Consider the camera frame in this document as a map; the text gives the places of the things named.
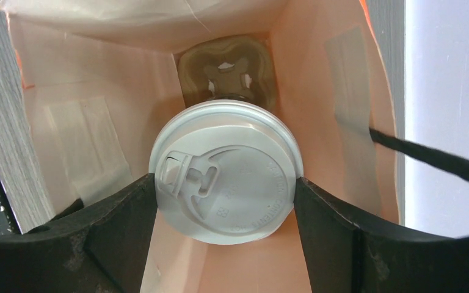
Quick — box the single cardboard cup carrier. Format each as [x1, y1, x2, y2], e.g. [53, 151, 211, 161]
[177, 35, 278, 111]

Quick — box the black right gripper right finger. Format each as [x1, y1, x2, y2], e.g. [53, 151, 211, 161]
[294, 178, 469, 292]

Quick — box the orange paper bag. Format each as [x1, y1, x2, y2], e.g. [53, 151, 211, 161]
[0, 0, 469, 293]

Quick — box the white plastic cup lid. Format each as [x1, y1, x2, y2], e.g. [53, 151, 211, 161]
[148, 99, 304, 245]

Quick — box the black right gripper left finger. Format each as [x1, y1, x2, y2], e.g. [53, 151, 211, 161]
[0, 174, 157, 292]

